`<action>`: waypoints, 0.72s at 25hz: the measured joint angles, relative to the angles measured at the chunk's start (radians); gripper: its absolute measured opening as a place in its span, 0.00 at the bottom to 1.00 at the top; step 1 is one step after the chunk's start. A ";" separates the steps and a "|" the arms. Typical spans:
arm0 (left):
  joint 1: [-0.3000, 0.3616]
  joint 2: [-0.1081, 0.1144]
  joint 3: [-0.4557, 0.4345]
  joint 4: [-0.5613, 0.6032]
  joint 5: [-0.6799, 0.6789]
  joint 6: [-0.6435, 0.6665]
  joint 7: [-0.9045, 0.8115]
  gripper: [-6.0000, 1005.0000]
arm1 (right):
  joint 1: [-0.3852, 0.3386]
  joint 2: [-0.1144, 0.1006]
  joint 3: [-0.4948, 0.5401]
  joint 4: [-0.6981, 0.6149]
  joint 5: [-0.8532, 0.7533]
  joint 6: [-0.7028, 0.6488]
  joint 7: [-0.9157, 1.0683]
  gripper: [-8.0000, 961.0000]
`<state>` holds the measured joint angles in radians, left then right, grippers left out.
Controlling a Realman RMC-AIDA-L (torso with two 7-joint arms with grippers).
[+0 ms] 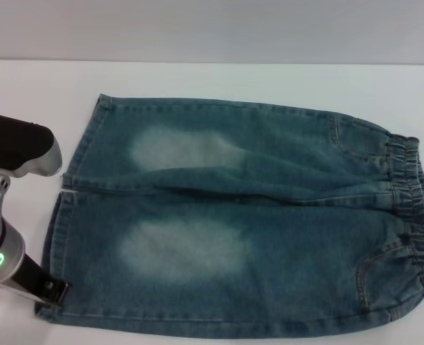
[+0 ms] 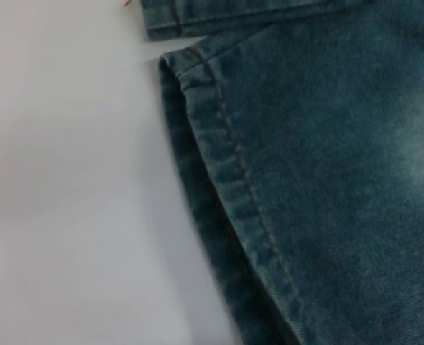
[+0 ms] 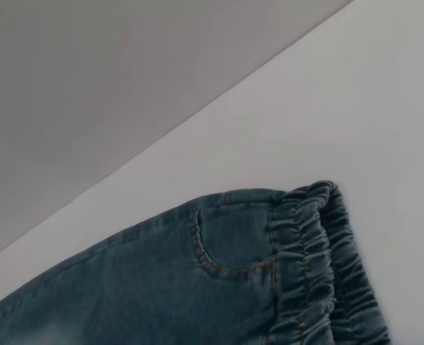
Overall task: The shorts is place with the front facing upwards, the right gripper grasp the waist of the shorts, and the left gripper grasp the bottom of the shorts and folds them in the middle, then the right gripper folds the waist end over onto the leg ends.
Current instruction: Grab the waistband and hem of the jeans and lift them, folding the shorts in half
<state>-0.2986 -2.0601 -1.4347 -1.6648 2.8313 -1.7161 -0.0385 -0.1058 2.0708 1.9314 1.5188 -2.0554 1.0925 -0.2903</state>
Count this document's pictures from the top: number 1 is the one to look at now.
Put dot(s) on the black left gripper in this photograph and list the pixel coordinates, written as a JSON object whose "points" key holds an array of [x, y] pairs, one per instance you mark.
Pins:
{"points": [[30, 275]]}

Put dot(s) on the blue denim shorts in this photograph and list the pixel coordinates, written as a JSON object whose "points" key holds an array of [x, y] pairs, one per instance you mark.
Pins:
{"points": [[276, 230]]}

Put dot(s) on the left wrist camera housing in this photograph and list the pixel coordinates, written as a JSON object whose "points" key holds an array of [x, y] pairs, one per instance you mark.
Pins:
{"points": [[14, 143]]}

